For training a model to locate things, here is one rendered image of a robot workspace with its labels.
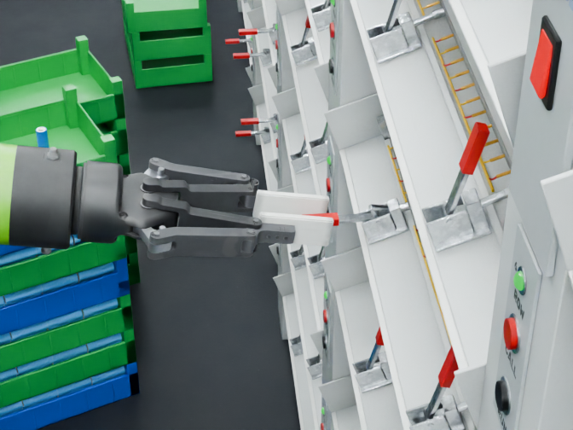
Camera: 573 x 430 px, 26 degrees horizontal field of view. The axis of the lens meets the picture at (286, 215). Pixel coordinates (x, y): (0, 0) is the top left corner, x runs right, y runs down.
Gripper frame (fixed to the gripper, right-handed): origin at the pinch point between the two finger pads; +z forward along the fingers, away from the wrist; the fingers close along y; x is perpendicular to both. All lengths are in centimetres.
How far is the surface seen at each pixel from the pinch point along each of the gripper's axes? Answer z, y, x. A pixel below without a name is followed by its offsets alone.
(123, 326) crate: -10, -73, -78
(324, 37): 8.0, -40.3, -1.1
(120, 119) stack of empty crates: -13, -106, -56
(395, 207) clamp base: 9.3, 0.6, 2.6
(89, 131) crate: -19, -85, -46
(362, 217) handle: 6.6, 0.3, 0.9
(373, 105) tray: 9.3, -15.7, 4.1
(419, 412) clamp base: 7.5, 25.9, 0.6
